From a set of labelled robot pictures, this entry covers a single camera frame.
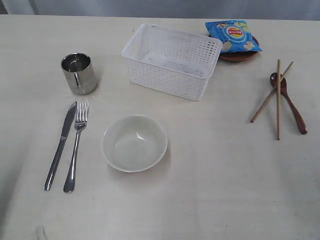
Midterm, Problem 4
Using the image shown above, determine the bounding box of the white ceramic bowl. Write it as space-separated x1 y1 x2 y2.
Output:
100 114 168 173

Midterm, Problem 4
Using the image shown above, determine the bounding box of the white perforated plastic basket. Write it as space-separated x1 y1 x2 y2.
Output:
121 23 223 102

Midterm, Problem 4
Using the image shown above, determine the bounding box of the silver fork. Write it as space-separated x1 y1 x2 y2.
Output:
63 100 89 193

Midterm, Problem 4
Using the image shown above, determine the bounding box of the shiny steel cup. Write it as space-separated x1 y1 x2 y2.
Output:
60 52 98 95

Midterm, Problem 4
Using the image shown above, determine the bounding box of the brown round plate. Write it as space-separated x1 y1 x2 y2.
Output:
219 50 259 63

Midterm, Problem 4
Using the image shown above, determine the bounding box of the silver table knife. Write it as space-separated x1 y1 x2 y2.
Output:
44 101 78 191

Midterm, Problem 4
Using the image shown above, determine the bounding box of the wooden chopstick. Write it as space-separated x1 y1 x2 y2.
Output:
276 59 281 140
250 61 294 123

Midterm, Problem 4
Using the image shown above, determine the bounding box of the blue chips bag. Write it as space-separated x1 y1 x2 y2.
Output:
205 20 263 53

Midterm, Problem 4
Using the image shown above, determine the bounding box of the dark wooden spoon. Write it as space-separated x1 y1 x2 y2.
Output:
280 78 308 135

